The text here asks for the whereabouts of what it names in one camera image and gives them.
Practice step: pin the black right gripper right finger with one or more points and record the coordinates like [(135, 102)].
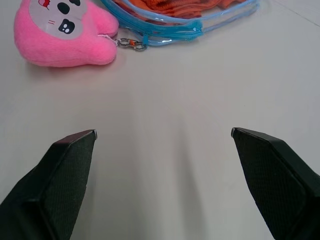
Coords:
[(272, 182)]

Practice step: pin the orange cloth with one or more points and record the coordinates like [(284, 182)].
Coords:
[(180, 7)]

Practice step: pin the clear blue-trimmed zipper pouch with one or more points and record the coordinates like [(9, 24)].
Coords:
[(175, 27)]

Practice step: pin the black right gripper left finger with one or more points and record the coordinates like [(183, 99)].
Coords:
[(53, 190)]

